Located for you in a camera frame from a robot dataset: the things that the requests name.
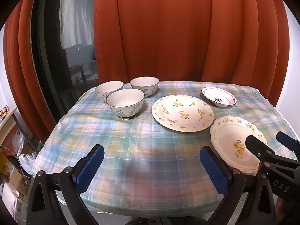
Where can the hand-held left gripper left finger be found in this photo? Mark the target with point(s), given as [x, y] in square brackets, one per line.
[90, 168]

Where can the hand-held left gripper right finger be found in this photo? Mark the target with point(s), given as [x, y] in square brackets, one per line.
[214, 171]

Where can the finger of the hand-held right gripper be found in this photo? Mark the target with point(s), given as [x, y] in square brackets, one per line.
[284, 140]
[255, 147]

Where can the scalloped yellow-flower plate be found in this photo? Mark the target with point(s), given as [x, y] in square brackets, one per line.
[225, 140]

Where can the small red-flower dish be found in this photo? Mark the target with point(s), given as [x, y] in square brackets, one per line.
[218, 96]

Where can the large round yellow-flower plate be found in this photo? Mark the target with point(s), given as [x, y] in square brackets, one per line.
[182, 113]

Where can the white floral ceramic bowl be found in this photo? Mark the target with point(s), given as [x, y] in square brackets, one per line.
[144, 83]
[125, 99]
[109, 88]

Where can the blue plaid tablecloth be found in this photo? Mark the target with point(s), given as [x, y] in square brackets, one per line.
[140, 145]

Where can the white plastic bag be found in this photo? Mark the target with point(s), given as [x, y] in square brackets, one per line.
[26, 161]

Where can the cardboard box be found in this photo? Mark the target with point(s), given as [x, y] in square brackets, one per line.
[17, 180]

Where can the white crumpled bag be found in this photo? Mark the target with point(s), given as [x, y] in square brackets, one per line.
[9, 196]

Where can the yellow packet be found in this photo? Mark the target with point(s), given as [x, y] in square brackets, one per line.
[4, 161]

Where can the wooden shelf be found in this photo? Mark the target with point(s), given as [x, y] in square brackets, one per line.
[9, 119]

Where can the dark glass window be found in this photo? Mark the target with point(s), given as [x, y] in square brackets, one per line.
[77, 58]

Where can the orange curtain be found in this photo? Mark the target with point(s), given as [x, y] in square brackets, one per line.
[175, 28]
[21, 63]

